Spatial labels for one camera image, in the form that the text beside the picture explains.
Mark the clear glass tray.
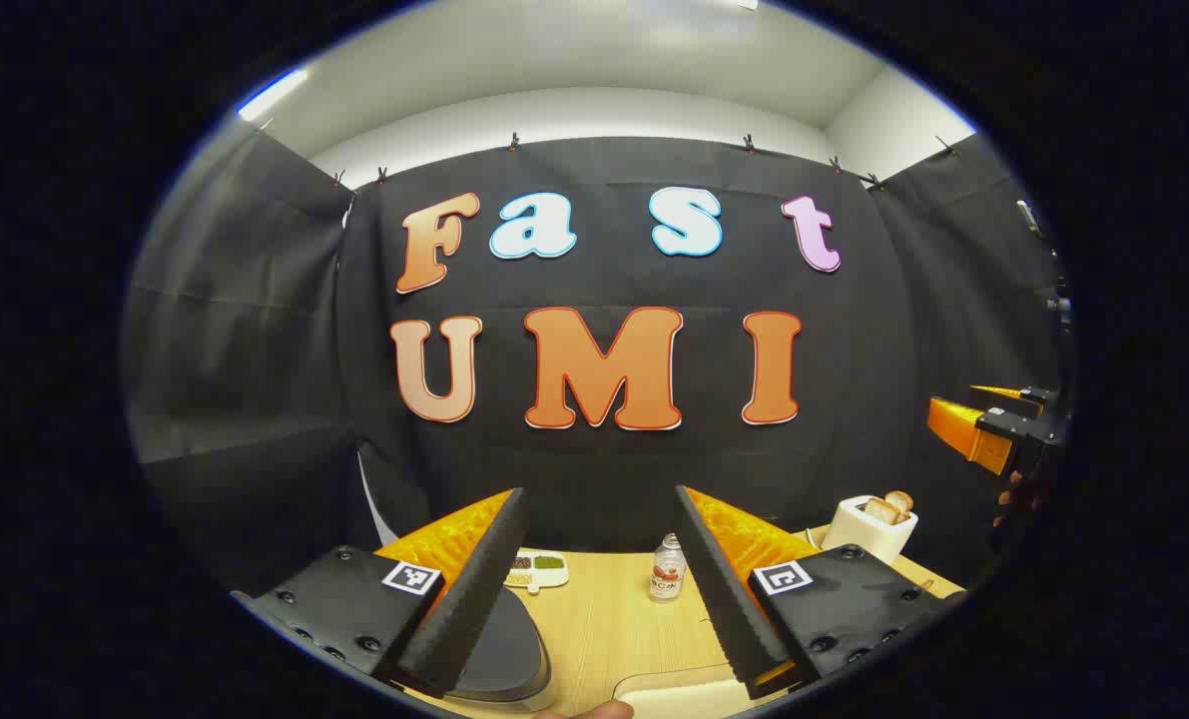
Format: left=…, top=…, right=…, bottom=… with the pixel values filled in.
left=612, top=677, right=755, bottom=719

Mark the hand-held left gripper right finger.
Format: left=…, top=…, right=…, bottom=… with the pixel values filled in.
left=674, top=485, right=967, bottom=701

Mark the black silver rice cooker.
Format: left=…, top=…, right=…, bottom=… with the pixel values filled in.
left=404, top=587, right=555, bottom=715

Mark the clear plastic drink bottle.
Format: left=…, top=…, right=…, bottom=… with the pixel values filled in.
left=649, top=533, right=688, bottom=603

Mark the black backdrop cloth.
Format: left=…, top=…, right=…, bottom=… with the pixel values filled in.
left=123, top=125, right=1074, bottom=600

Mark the white toaster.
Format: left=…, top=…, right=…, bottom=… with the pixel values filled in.
left=820, top=495, right=920, bottom=566

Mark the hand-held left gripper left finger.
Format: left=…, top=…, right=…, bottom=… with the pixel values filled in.
left=231, top=487, right=532, bottom=700

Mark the white divided seasoning dish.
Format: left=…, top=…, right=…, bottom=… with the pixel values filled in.
left=506, top=549, right=570, bottom=595

